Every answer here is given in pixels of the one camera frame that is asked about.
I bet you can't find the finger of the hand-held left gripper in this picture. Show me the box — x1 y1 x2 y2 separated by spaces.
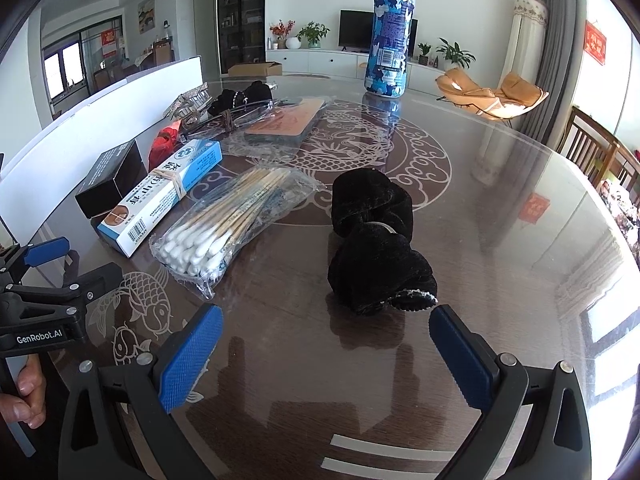
5 262 124 321
0 237 72 286

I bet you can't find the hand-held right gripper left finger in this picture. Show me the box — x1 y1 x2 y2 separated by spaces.
59 304 224 480

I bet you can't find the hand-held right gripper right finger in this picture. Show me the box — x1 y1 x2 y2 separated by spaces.
429 305 593 480

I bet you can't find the bag of cotton swabs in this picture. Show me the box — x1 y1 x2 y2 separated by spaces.
149 166 320 302

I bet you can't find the red snack packet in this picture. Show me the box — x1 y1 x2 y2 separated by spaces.
148 120 183 173

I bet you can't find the large black velvet hair bow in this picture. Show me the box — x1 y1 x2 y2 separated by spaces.
327 170 439 317

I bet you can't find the rhinestone bow hair claw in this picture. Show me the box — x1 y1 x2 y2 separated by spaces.
167 82 211 122

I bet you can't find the orange phone case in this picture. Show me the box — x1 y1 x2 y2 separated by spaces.
220 96 336 158

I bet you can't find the brown patterned glass desktop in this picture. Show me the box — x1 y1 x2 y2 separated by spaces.
30 72 640 480

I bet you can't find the person's left hand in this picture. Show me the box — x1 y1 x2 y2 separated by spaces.
0 355 48 431

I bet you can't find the blue and white medicine box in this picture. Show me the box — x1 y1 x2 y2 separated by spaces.
96 139 223 259

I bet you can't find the black cardboard box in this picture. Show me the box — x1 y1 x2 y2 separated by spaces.
75 139 149 220

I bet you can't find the white board panel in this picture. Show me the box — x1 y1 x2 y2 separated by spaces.
0 55 205 256

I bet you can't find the tan rubber band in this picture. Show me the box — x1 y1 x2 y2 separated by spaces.
160 169 189 196

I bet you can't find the balcony window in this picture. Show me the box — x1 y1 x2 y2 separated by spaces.
42 40 83 101

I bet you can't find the floral patterned cloth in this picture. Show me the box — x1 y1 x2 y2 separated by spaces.
597 180 640 256

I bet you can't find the brown dining chair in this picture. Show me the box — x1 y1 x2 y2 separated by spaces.
152 40 176 66

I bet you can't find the wooden slatted chair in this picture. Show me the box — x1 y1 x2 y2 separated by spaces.
555 105 621 176
595 142 640 198

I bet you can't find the brown cardboard box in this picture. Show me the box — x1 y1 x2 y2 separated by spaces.
227 61 282 77

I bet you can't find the orange lounge chair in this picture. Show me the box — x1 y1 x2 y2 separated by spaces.
435 67 550 126

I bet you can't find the large leafy potted plant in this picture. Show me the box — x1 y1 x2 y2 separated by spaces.
435 37 476 71

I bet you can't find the dark display cabinet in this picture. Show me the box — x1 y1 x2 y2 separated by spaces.
216 0 267 77

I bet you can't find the red flower arrangement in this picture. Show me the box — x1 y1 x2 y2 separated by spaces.
269 20 296 51

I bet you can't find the white television cabinet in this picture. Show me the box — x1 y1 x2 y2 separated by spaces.
265 47 451 81

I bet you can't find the grey curtain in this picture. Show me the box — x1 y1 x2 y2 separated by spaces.
530 0 588 151

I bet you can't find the covered standing air conditioner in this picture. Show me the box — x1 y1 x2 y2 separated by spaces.
495 0 549 91

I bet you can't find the bushy green potted plant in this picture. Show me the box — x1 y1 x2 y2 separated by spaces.
296 21 331 49

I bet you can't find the blue camouflage bottle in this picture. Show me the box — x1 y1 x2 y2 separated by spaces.
363 0 417 97

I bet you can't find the black television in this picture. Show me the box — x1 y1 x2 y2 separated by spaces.
339 9 419 57

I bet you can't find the black velvet chain hair tie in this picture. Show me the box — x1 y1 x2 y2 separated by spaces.
206 80 273 117

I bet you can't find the framed wall painting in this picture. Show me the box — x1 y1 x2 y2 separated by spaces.
137 0 156 35

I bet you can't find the red wall decoration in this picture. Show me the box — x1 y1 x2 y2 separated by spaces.
584 21 607 66

